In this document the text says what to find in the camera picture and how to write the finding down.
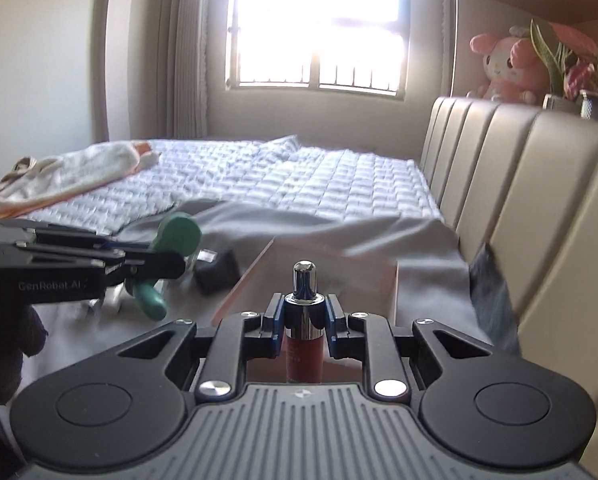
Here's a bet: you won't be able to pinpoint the red perfume bottle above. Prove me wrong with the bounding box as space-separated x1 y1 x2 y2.
284 260 325 384

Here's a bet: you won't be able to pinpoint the white plug adapter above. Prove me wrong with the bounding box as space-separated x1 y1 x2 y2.
185 248 218 269

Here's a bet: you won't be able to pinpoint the black cube charger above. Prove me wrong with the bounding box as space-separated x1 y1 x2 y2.
193 249 241 295

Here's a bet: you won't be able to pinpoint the pink cardboard box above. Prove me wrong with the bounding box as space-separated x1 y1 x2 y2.
212 240 399 382

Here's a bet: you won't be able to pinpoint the white orange plush toy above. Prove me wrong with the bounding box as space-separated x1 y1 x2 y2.
0 141 160 219

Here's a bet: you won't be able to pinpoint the grey fleece blanket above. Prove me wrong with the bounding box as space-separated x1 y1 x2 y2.
18 200 491 392

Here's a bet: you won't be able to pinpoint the dark grey cloth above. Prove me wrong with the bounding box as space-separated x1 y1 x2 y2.
468 243 522 356

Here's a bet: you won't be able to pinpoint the quilted grey bed cover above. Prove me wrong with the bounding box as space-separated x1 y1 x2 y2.
27 136 441 234

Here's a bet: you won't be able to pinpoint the beige curtain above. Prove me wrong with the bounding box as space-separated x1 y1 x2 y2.
156 0 209 140

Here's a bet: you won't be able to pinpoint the beige padded headboard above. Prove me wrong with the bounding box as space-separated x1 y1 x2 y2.
421 96 598 477

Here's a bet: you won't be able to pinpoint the barred window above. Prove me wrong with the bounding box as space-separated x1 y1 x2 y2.
225 0 410 99

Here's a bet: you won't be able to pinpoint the pink plush bunny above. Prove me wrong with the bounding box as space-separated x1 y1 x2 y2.
467 26 550 105

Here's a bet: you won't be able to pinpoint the potted plant pink leaves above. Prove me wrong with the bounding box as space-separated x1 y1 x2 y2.
529 21 598 122

